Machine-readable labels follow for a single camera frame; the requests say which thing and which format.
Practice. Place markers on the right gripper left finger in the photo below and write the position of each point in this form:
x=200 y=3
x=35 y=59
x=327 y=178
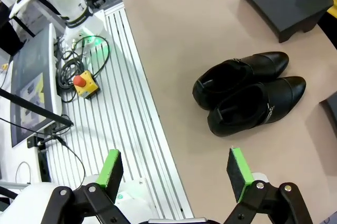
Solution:
x=110 y=174

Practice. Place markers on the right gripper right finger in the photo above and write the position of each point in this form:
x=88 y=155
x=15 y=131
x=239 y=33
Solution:
x=238 y=174

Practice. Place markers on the black shoe stand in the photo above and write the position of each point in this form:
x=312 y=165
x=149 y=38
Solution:
x=287 y=0

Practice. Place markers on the small black box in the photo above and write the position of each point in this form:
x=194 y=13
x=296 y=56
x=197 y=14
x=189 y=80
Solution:
x=44 y=164

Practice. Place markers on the yellow emergency stop button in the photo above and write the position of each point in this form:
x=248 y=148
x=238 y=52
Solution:
x=87 y=86

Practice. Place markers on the black leather dress shoe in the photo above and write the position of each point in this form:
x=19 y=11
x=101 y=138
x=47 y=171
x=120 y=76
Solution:
x=284 y=95
x=263 y=63

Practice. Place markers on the black slanted bar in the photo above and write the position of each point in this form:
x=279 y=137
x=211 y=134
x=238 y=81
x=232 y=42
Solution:
x=39 y=107

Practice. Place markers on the black flat platform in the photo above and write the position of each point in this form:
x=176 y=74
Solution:
x=331 y=111

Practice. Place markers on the white framed monitor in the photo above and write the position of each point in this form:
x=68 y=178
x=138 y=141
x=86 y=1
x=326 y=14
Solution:
x=34 y=76

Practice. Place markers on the aluminium slotted base plate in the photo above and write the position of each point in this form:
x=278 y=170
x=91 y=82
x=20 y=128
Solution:
x=137 y=129

